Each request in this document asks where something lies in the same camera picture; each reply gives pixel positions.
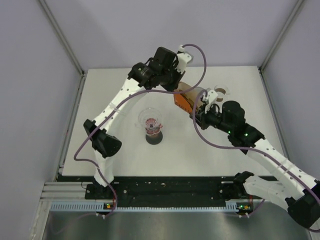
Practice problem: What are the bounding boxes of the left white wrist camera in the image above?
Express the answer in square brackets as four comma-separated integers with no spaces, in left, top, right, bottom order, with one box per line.
[175,45,193,74]

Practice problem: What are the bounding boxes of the clear glass dripper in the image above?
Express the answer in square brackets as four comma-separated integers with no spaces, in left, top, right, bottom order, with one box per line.
[136,107,163,136]

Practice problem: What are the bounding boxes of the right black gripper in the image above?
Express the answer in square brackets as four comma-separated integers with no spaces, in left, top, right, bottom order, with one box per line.
[189,101,233,134]

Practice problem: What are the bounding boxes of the brown paper coffee filters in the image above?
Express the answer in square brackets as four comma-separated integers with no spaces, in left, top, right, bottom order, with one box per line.
[173,81,203,114]

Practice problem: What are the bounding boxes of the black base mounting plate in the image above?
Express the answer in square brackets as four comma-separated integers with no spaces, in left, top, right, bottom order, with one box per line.
[85,176,254,208]

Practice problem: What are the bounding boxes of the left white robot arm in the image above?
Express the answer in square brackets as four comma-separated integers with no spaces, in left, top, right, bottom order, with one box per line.
[83,46,193,199]

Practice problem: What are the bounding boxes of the aluminium frame rail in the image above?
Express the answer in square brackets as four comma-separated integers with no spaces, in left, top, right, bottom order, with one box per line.
[39,181,314,201]

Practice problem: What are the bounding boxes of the glass cup with brown band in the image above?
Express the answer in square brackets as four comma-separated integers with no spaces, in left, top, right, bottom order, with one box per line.
[214,84,230,103]

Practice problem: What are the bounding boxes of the orange coffee filter box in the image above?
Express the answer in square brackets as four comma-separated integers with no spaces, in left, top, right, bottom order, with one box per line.
[173,92,203,115]

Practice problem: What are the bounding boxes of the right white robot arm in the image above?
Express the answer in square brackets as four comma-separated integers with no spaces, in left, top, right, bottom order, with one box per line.
[191,100,320,231]

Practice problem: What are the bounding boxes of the glass carafe with red rim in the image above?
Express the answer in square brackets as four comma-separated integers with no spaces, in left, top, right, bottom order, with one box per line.
[145,123,163,145]

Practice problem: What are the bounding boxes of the grey slotted cable duct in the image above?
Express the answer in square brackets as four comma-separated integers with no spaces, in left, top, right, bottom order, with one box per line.
[50,201,253,213]

